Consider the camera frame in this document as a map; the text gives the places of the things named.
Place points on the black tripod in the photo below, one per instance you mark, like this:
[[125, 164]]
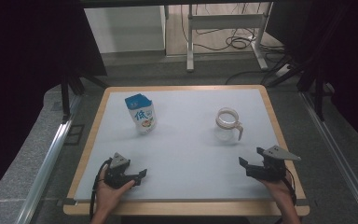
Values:
[[318, 99], [64, 99]]

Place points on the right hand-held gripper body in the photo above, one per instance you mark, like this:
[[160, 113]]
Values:
[[273, 171]]

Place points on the white table mat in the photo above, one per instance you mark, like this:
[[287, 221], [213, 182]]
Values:
[[186, 161]]

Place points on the white desk frame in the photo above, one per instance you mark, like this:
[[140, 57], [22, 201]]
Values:
[[223, 21]]

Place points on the blue and white pouch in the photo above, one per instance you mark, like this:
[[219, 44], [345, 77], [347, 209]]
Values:
[[143, 116]]

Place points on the aluminium floor rail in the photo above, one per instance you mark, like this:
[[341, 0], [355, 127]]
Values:
[[46, 168], [338, 158]]

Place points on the dark curtain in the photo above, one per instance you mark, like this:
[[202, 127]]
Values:
[[354, 46], [12, 62]]

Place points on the person's right hand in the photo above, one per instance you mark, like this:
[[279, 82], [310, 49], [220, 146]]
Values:
[[279, 189]]

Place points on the person's left hand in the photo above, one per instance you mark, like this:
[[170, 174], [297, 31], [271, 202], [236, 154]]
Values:
[[108, 196]]

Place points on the black table corner bracket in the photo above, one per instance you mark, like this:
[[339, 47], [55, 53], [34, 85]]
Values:
[[302, 202], [66, 202]]

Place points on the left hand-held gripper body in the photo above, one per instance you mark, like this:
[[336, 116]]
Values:
[[118, 174]]

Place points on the wooden table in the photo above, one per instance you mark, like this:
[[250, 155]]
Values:
[[180, 209]]

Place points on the black square floor frame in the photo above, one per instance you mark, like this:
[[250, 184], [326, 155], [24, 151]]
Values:
[[74, 126]]

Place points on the white cabinet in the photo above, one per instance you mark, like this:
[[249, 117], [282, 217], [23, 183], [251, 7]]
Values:
[[124, 29]]

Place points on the white power strip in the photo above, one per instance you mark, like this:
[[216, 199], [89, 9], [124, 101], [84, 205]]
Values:
[[282, 71]]

